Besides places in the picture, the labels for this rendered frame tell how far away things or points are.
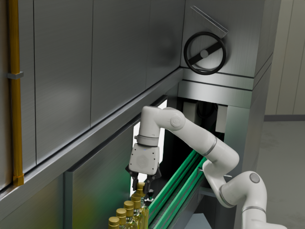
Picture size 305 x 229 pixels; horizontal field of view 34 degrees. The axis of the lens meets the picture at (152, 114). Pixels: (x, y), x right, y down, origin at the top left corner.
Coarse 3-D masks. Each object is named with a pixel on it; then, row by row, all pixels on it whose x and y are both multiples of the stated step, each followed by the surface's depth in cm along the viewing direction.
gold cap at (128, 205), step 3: (126, 201) 168; (129, 201) 169; (132, 201) 169; (126, 204) 166; (129, 204) 167; (132, 204) 167; (126, 207) 166; (129, 207) 166; (132, 207) 167; (126, 210) 167; (129, 210) 167; (132, 210) 167; (129, 213) 167; (132, 213) 168; (126, 216) 168; (129, 216) 167
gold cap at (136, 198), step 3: (132, 195) 172; (135, 195) 173; (138, 195) 173; (132, 198) 172; (135, 198) 171; (138, 198) 172; (135, 201) 172; (138, 201) 172; (135, 204) 172; (138, 204) 172; (135, 207) 172; (138, 207) 173
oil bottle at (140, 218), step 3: (141, 213) 176; (135, 216) 173; (138, 216) 174; (141, 216) 175; (135, 219) 173; (138, 219) 173; (141, 219) 174; (138, 222) 173; (141, 222) 174; (138, 225) 173; (141, 225) 175; (138, 228) 173; (141, 228) 176
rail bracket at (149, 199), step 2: (150, 190) 209; (152, 190) 209; (148, 192) 208; (150, 192) 207; (152, 192) 208; (148, 194) 208; (150, 194) 208; (152, 194) 208; (148, 196) 209; (150, 196) 208; (148, 198) 209; (150, 198) 209; (146, 200) 209; (148, 200) 209; (150, 200) 209; (152, 200) 209; (146, 202) 210; (148, 202) 209; (150, 202) 209; (146, 204) 210; (148, 204) 210; (148, 206) 210
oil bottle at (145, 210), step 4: (144, 204) 181; (140, 208) 179; (144, 208) 179; (144, 212) 178; (148, 212) 182; (144, 216) 178; (148, 216) 183; (144, 220) 179; (144, 224) 180; (144, 228) 181
